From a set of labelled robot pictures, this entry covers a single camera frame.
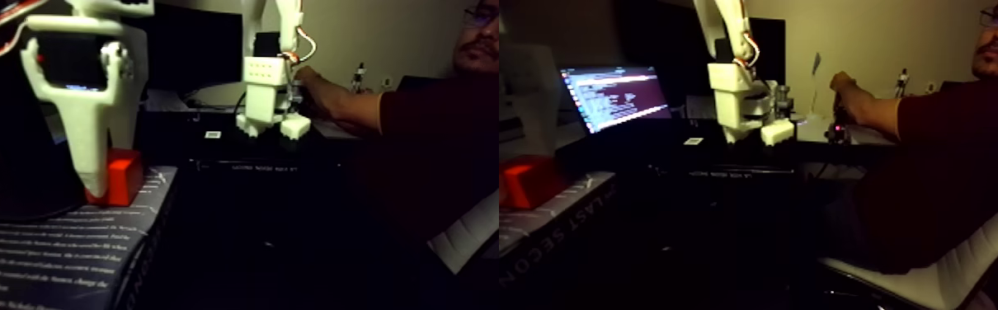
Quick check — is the red cube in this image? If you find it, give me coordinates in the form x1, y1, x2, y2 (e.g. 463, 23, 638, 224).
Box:
87, 148, 145, 207

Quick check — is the dark leader arm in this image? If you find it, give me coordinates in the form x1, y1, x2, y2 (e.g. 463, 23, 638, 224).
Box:
823, 96, 855, 145

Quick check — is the person's hand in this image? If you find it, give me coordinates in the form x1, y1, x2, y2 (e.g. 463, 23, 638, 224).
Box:
829, 70, 860, 110

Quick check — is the black wide monitor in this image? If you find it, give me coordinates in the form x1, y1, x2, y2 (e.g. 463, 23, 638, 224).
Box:
139, 2, 245, 95

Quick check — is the black book with white text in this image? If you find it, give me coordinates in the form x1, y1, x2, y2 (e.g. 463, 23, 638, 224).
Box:
0, 164, 180, 310

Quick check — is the open laptop with lit screen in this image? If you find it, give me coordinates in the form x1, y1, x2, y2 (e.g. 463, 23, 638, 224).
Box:
559, 64, 676, 137

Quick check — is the white chair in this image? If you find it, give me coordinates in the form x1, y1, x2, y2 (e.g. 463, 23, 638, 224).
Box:
819, 186, 998, 310

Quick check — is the person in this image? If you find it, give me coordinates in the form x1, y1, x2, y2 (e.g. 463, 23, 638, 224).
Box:
828, 0, 998, 276

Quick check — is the thin looped servo cable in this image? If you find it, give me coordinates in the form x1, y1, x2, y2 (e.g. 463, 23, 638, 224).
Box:
290, 25, 318, 64

